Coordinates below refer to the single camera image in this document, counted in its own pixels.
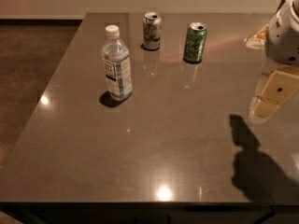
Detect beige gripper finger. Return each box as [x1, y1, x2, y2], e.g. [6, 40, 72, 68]
[251, 97, 279, 119]

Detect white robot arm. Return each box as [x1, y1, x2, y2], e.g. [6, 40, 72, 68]
[246, 0, 299, 123]

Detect blue plastic water bottle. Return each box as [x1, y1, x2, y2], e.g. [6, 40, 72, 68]
[101, 25, 133, 102]

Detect white green soda can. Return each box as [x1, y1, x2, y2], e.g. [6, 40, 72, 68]
[143, 12, 162, 50]

